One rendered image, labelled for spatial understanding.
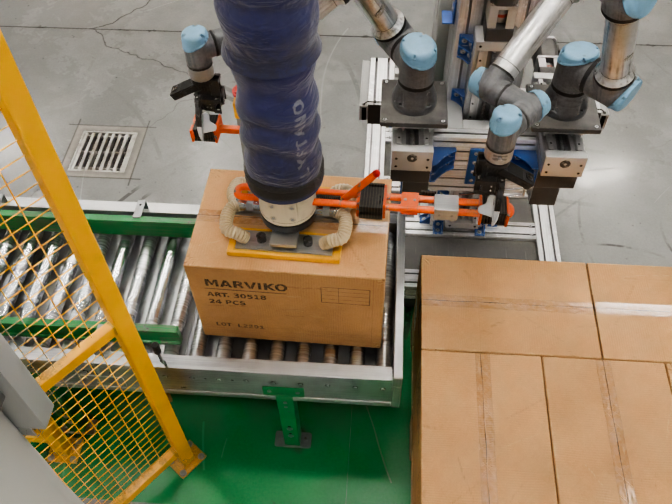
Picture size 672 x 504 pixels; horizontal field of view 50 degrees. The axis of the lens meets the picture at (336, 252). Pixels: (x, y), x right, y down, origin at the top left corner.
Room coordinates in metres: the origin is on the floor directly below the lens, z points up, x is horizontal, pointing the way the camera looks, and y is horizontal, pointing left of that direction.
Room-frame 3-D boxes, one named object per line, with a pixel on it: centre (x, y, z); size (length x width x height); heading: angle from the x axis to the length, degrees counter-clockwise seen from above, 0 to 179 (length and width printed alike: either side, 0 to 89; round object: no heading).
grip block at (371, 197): (1.39, -0.11, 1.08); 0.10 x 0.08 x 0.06; 172
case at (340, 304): (1.43, 0.13, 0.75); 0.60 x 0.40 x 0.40; 83
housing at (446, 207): (1.36, -0.32, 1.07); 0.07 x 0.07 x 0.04; 82
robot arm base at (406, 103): (1.87, -0.28, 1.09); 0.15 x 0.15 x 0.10
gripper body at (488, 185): (1.35, -0.43, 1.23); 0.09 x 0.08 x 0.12; 83
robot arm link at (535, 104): (1.43, -0.50, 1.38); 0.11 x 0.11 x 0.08; 41
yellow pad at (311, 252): (1.33, 0.15, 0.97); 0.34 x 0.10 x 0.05; 82
